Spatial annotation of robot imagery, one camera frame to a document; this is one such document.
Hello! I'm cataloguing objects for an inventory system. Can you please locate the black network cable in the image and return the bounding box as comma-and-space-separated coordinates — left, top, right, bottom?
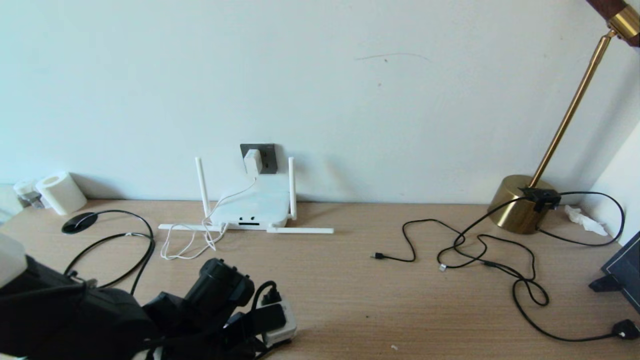
64, 210, 157, 296

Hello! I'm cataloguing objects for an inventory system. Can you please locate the thin white adapter cable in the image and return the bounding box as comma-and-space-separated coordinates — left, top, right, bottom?
160, 176, 258, 261

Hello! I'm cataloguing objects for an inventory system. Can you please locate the white power adapter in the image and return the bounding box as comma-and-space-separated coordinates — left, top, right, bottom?
243, 149, 264, 176

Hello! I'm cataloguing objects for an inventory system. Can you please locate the white router with antennas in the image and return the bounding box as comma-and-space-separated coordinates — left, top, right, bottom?
159, 156, 335, 235

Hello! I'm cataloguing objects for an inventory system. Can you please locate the white paper roll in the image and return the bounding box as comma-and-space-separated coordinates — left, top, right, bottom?
35, 171, 88, 216

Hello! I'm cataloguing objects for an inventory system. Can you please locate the translucent white container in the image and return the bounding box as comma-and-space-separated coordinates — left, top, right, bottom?
0, 184, 23, 222

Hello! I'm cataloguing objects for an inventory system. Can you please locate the brass desk lamp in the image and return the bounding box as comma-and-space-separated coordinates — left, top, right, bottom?
488, 0, 640, 235

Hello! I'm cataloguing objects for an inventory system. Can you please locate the crumpled white tissue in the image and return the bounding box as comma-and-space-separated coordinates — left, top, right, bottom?
565, 204, 609, 237

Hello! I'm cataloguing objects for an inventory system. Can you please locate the black clip stand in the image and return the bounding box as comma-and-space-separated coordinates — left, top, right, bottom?
588, 274, 626, 293

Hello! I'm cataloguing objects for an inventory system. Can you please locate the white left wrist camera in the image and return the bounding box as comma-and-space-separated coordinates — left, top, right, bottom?
257, 299, 299, 348

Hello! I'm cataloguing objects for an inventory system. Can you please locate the grey wall socket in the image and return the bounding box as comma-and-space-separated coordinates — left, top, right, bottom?
240, 143, 277, 175

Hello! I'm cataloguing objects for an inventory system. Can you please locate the black cable with white connector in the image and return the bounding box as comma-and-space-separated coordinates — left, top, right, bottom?
437, 235, 538, 281

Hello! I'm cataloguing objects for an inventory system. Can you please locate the black lamp power cord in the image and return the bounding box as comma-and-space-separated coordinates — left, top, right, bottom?
452, 187, 640, 343

